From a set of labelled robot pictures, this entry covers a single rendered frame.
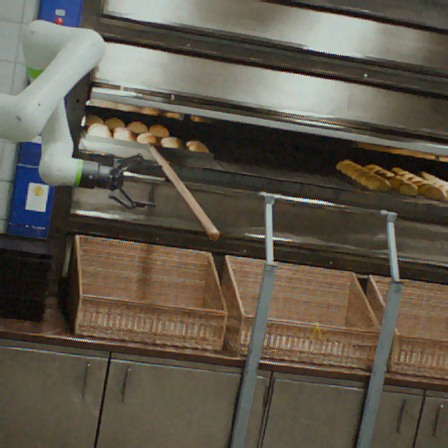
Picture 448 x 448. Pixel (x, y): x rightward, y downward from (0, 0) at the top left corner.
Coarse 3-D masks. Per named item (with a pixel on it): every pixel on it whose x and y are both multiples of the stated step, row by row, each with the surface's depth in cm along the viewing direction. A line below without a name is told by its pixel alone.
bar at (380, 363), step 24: (216, 192) 442; (240, 192) 443; (264, 192) 446; (384, 216) 455; (264, 264) 430; (264, 288) 429; (264, 312) 431; (384, 312) 442; (384, 336) 440; (384, 360) 442; (240, 408) 437; (240, 432) 439; (360, 432) 449
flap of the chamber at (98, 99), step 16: (96, 96) 451; (112, 96) 452; (144, 112) 470; (160, 112) 464; (176, 112) 458; (192, 112) 458; (208, 112) 459; (240, 128) 480; (256, 128) 473; (272, 128) 467; (288, 128) 465; (304, 128) 466; (320, 128) 468; (336, 144) 488; (352, 144) 483; (368, 144) 476; (384, 144) 472; (400, 144) 474
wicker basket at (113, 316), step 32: (96, 256) 472; (128, 256) 475; (160, 256) 478; (192, 256) 481; (96, 288) 471; (128, 288) 474; (160, 288) 477; (192, 288) 480; (96, 320) 432; (128, 320) 434; (160, 320) 468; (192, 320) 438; (224, 320) 440
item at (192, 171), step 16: (96, 160) 470; (112, 160) 471; (192, 176) 478; (208, 176) 479; (224, 176) 480; (240, 176) 481; (256, 176) 485; (304, 192) 486; (320, 192) 488; (336, 192) 489; (352, 192) 490; (368, 192) 497; (400, 208) 494; (416, 208) 496; (432, 208) 497
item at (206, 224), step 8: (152, 152) 488; (160, 160) 462; (168, 168) 442; (168, 176) 432; (176, 176) 425; (176, 184) 411; (184, 192) 394; (184, 200) 388; (192, 200) 379; (192, 208) 370; (200, 208) 368; (200, 216) 356; (200, 224) 352; (208, 224) 343; (208, 232) 337; (216, 232) 335
